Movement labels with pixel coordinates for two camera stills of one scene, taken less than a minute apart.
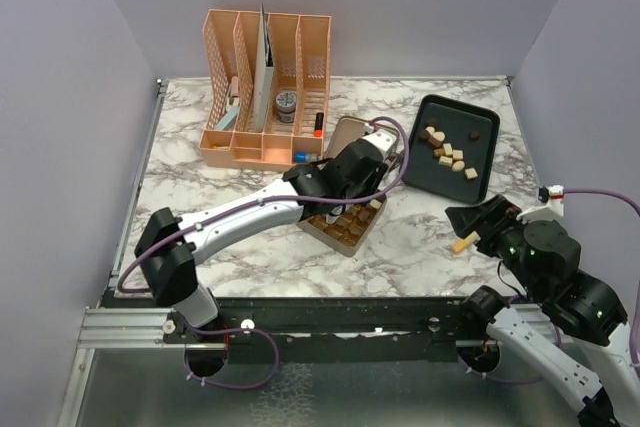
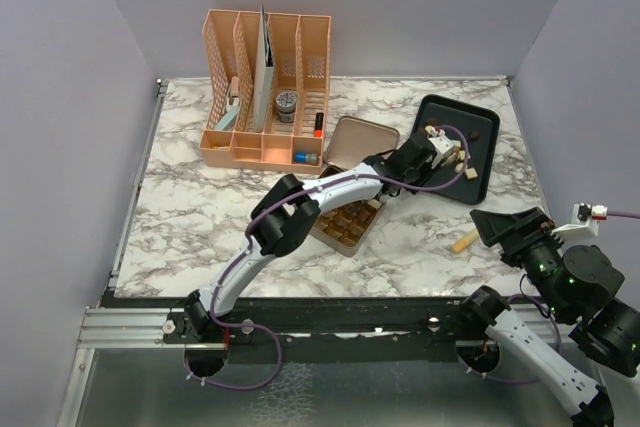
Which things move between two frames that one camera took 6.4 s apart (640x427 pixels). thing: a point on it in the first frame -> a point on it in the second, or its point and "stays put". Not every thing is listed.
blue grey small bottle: x=303 y=156 stays put
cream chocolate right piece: x=471 y=173 stays put
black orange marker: x=318 y=131 stays put
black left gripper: x=375 y=179 -> x=425 y=168
